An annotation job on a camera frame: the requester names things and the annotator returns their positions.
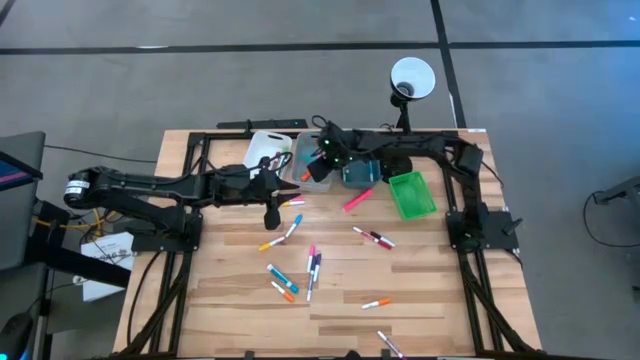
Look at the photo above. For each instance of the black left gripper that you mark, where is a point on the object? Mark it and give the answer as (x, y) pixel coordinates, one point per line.
(245, 186)

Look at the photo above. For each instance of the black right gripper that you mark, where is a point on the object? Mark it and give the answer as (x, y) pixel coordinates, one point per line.
(340, 145)

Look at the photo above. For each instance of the thin yellow marker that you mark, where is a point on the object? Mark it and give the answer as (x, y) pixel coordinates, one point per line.
(292, 204)
(272, 243)

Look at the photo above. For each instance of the light blue highlighter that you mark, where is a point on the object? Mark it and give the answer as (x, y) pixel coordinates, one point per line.
(304, 156)

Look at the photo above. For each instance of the thin pink marker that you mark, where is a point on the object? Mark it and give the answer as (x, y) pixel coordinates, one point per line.
(311, 257)
(301, 199)

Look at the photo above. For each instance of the orange highlighter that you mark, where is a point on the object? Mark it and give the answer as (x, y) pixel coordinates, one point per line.
(305, 176)

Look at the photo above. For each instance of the pink highlighter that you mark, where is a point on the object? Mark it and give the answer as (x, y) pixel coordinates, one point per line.
(358, 200)

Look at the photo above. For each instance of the teal Expo dry-erase marker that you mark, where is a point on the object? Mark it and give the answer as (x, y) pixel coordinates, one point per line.
(282, 279)

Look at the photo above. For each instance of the thin maroon marker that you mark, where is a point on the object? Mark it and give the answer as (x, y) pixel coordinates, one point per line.
(364, 233)

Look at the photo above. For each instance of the thin orange marker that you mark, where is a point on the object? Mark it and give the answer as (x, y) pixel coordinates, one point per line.
(283, 292)
(376, 304)

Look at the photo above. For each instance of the green mesh plastic basket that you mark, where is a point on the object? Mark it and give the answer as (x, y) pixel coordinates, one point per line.
(412, 196)

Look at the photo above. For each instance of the thin black marker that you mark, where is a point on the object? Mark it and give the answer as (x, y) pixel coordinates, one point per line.
(386, 240)

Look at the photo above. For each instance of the thin red marker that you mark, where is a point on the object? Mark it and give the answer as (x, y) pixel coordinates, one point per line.
(390, 345)

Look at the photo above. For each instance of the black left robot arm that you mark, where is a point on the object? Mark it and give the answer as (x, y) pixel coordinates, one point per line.
(150, 187)

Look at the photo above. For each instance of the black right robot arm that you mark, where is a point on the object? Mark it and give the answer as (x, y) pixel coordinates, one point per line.
(425, 145)

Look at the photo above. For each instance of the grey plastic bin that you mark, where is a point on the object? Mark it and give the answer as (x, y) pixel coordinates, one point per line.
(320, 187)

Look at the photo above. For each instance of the teal plastic bin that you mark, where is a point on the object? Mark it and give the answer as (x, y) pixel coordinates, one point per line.
(362, 175)

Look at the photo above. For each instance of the white plastic bin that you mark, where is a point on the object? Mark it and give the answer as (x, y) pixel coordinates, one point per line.
(262, 147)

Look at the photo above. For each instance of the black power strip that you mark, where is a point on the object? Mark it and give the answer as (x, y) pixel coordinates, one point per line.
(270, 124)

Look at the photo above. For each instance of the black gooseneck desk lamp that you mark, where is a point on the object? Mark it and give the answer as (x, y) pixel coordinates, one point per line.
(412, 75)

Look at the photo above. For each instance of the black stand beam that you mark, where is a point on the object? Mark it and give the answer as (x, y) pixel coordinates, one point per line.
(85, 267)

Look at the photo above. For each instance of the laptop with lit screen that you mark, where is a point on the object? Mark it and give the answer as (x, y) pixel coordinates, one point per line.
(15, 172)

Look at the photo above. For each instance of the grey stand leg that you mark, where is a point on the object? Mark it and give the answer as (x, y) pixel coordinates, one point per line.
(620, 190)

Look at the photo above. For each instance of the black computer mouse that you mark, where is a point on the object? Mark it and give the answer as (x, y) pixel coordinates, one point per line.
(15, 335)

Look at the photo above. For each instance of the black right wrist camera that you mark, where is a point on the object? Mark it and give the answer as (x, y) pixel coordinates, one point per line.
(318, 172)

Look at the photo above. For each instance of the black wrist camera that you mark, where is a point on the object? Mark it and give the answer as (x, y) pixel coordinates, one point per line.
(318, 172)
(272, 217)

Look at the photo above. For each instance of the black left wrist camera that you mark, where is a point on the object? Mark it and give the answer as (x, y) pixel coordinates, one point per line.
(272, 217)

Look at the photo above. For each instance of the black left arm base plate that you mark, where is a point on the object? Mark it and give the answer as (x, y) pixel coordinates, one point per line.
(150, 245)

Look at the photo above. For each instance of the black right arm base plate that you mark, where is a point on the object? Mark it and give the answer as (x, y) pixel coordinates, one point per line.
(500, 235)

